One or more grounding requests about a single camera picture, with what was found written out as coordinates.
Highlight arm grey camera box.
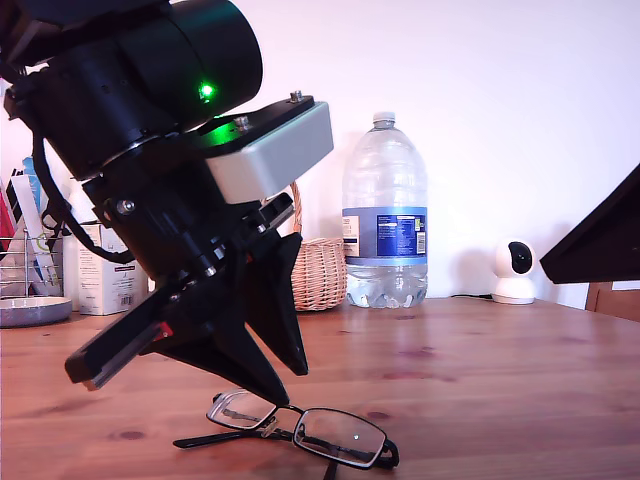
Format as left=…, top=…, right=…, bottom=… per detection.
left=202, top=89, right=335, bottom=206

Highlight chrome wire rack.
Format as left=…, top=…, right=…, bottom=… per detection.
left=0, top=227, right=67, bottom=301

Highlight red packet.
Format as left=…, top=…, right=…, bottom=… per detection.
left=0, top=182, right=19, bottom=251

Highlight black thin-framed eyeglasses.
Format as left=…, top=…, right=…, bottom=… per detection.
left=172, top=387, right=401, bottom=480

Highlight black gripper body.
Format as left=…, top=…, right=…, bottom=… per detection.
left=64, top=135, right=295, bottom=392

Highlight small white round camera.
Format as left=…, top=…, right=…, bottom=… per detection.
left=491, top=238, right=540, bottom=305

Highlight white printed carton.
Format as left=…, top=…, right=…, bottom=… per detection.
left=77, top=223, right=151, bottom=317

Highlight grey round dish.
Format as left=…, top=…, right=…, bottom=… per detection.
left=0, top=295, right=75, bottom=330

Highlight blue stick sachet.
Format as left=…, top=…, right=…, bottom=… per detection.
left=22, top=155, right=41, bottom=201

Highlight large clear water bottle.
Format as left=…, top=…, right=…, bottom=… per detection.
left=342, top=111, right=430, bottom=309

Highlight wicker basket with handle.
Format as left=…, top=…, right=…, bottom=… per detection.
left=289, top=179, right=349, bottom=312

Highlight white sachet with green print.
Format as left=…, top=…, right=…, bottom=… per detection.
left=29, top=234, right=64, bottom=296

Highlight white black-striped packet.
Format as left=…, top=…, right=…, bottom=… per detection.
left=10, top=174, right=44, bottom=236

